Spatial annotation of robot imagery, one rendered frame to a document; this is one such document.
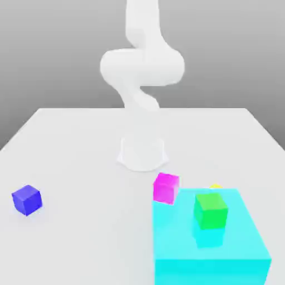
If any small magenta cube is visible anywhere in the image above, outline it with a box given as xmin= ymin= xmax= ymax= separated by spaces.
xmin=153 ymin=172 xmax=180 ymax=205

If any small green cube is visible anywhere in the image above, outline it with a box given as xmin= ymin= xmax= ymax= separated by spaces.
xmin=193 ymin=192 xmax=229 ymax=230

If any small cyan cube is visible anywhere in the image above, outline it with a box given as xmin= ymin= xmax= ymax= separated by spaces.
xmin=193 ymin=224 xmax=225 ymax=249

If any small blue cube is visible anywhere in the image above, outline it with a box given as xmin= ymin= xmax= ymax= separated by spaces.
xmin=11 ymin=184 xmax=43 ymax=217

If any large cyan box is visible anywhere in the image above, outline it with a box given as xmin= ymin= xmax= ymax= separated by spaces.
xmin=151 ymin=188 xmax=272 ymax=285

